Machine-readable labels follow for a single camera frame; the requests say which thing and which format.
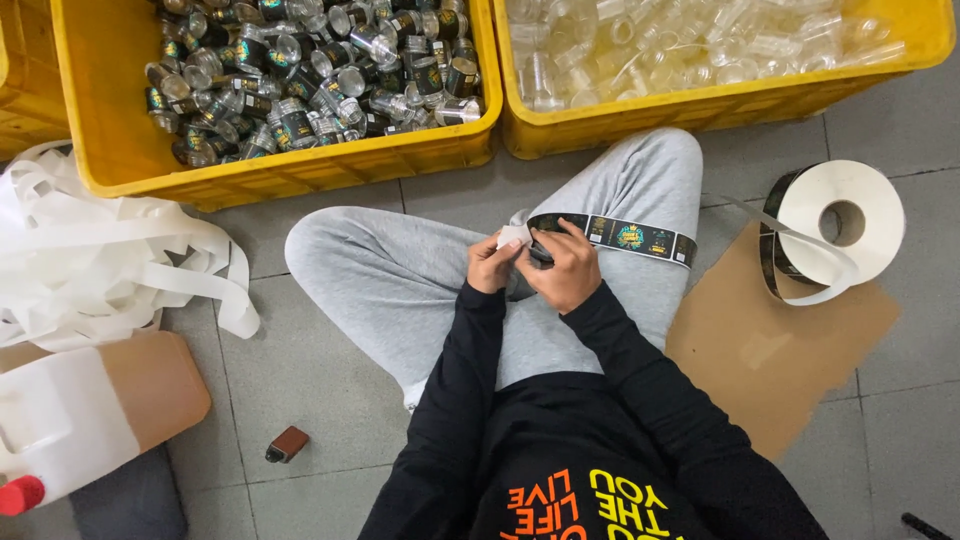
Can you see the person's left hand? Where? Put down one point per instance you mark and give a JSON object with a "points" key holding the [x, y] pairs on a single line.
{"points": [[487, 268]]}

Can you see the person's right hand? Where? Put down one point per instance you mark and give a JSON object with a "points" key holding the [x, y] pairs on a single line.
{"points": [[566, 276]]}

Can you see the person's right fingers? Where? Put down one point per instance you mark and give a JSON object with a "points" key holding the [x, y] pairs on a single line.
{"points": [[561, 238]]}

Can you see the black printed label strip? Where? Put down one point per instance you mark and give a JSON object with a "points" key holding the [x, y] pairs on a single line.
{"points": [[637, 237]]}

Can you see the yellow crate of clear jars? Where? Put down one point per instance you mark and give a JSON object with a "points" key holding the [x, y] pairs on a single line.
{"points": [[675, 120]]}

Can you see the person's grey trousers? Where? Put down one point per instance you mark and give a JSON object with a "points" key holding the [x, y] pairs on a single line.
{"points": [[390, 277]]}

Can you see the person's black printed sweatshirt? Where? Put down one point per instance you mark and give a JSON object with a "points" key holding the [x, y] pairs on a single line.
{"points": [[570, 457]]}

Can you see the pile of clear plastic jars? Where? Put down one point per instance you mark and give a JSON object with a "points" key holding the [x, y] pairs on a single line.
{"points": [[675, 49]]}

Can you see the brown cardboard sheet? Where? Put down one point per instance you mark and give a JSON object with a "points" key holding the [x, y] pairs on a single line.
{"points": [[772, 352]]}

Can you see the white label roll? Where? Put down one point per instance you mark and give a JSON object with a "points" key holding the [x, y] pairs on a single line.
{"points": [[840, 222]]}

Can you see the pile of black-labelled jars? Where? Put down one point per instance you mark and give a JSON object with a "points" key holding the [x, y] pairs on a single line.
{"points": [[315, 75]]}

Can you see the small brown lighter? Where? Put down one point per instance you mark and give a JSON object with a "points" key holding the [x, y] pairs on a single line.
{"points": [[287, 444]]}

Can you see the heap of white backing paper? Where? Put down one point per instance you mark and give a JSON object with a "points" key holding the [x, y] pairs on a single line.
{"points": [[97, 255]]}

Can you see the yellow crate of labelled jars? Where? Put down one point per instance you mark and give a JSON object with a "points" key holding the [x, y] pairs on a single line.
{"points": [[112, 112]]}

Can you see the black tool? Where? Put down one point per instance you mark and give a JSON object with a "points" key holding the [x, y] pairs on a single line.
{"points": [[927, 527]]}

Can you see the white jug with brown liquid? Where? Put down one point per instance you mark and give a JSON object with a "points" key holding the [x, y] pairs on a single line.
{"points": [[90, 409]]}

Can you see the dark grey floor cushion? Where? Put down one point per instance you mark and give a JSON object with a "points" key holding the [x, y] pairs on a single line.
{"points": [[127, 499]]}

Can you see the yellow plastic crate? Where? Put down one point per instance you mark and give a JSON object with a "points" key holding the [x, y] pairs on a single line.
{"points": [[26, 82]]}

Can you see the red jug cap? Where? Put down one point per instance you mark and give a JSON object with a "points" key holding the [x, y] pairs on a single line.
{"points": [[19, 496]]}

